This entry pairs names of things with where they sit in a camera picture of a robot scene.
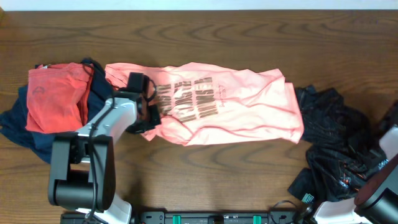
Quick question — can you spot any pink printed t-shirt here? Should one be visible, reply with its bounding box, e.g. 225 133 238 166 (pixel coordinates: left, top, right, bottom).
105 62 304 146

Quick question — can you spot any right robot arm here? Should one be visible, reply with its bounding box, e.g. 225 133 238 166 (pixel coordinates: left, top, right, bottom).
313 156 397 224

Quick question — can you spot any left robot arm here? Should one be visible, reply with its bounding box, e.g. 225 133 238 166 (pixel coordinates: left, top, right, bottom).
48 73 160 224

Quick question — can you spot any folded orange red shirt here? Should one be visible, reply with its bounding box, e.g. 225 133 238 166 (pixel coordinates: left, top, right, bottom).
25 63 94 134

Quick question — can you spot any folded navy blue garment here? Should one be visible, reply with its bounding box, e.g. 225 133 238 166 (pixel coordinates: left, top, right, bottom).
1 58 112 164

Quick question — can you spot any black patterned garment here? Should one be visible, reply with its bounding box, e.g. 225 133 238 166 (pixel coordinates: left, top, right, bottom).
288 85 397 203

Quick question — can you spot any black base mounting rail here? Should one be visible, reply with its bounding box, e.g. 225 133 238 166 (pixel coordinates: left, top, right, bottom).
60 208 299 224

